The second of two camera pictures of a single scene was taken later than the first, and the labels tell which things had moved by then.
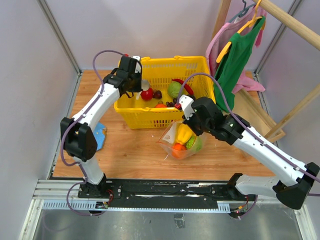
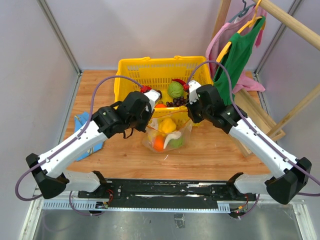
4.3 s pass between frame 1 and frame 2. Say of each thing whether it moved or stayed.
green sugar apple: moved
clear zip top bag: moved
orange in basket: stayed
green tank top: stayed
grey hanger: stayed
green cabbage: stayed
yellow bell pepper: moved
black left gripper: moved
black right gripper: moved
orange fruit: moved
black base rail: stayed
